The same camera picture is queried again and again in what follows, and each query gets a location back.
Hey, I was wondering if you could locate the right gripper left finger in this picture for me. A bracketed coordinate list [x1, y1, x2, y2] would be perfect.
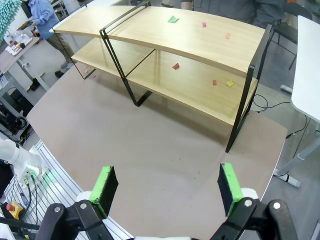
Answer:
[37, 165, 120, 240]

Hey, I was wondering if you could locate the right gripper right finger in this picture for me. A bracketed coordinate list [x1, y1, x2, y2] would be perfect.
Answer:
[209, 162, 299, 240]

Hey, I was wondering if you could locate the teal chenille duster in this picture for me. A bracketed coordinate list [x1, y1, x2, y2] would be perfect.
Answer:
[0, 0, 24, 42]

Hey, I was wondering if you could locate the aluminium mounting plate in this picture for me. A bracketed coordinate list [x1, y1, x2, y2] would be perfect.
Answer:
[4, 139, 136, 240]

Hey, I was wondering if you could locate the yellow emergency stop button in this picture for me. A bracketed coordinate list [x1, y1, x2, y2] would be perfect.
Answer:
[5, 201, 24, 221]

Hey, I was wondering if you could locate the black equipment rack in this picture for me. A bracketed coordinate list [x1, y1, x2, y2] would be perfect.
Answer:
[0, 84, 35, 146]

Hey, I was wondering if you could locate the white side table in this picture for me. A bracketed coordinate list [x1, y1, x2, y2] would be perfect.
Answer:
[273, 14, 320, 189]

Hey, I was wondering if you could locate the wooden work table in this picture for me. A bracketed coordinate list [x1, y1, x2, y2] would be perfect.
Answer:
[0, 24, 51, 92]

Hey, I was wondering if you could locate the black office chair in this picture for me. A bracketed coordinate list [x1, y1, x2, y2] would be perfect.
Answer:
[271, 4, 301, 71]

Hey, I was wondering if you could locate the background person blue shirt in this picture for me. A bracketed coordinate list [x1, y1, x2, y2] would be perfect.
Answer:
[26, 0, 75, 70]

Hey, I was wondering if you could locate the black plug cable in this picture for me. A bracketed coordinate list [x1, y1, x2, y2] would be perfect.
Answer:
[23, 174, 33, 209]
[31, 174, 39, 225]

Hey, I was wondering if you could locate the black floor cable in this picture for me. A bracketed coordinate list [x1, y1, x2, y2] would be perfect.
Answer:
[250, 93, 309, 139]

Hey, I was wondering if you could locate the wooden shelf unit black frame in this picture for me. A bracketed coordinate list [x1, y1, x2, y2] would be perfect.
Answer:
[51, 1, 154, 107]
[99, 1, 274, 154]

